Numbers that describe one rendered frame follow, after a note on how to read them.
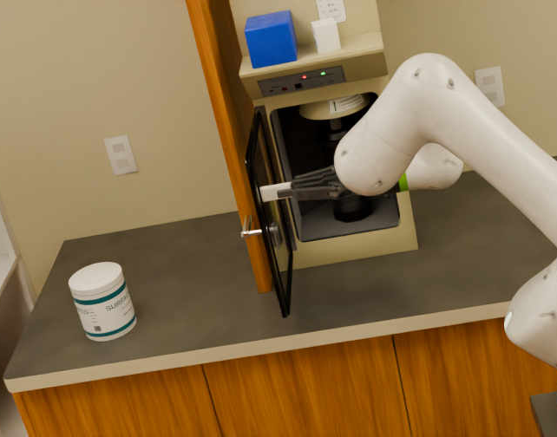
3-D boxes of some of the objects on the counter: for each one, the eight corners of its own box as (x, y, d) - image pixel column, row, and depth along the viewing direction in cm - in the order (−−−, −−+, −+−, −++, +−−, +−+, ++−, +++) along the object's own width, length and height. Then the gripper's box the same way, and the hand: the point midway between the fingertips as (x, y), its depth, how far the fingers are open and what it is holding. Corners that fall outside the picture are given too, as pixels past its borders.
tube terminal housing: (293, 225, 296) (230, -55, 262) (412, 205, 292) (363, -82, 258) (291, 270, 273) (220, -29, 240) (419, 249, 269) (366, -58, 236)
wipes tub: (91, 316, 273) (74, 265, 267) (140, 309, 272) (125, 257, 265) (81, 346, 262) (62, 293, 255) (133, 337, 260) (115, 284, 254)
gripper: (366, 147, 236) (258, 166, 239) (368, 172, 225) (255, 192, 228) (371, 178, 240) (265, 196, 243) (374, 204, 228) (263, 223, 231)
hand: (277, 192), depth 235 cm, fingers closed
